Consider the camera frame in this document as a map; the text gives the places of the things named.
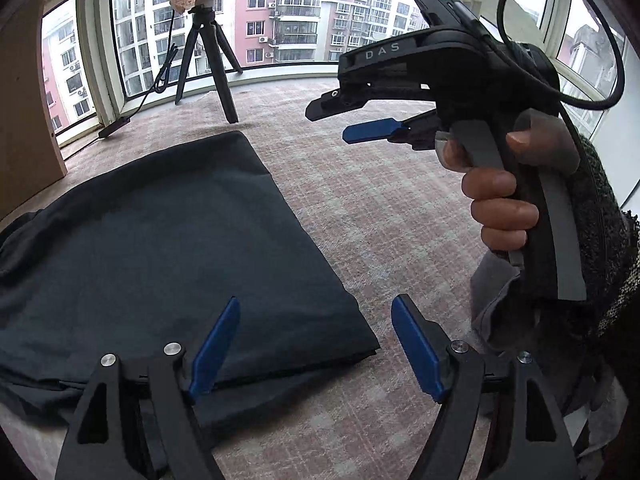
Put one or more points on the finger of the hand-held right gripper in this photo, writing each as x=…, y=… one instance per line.
x=325, y=105
x=370, y=131

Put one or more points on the black pants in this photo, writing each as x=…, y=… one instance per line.
x=175, y=240

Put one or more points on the person's right forearm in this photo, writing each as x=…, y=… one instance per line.
x=600, y=240

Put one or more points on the wooden board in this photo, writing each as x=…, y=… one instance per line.
x=25, y=135

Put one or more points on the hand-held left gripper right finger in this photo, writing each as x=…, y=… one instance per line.
x=417, y=350

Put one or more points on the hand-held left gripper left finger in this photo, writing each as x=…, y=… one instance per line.
x=212, y=350

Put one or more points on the person's right hand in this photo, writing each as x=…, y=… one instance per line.
x=500, y=215

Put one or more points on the black tripod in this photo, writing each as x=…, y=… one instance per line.
x=227, y=95

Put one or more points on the pink white apartment building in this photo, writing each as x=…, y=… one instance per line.
x=300, y=20

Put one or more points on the white window frame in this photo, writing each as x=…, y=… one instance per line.
x=97, y=60

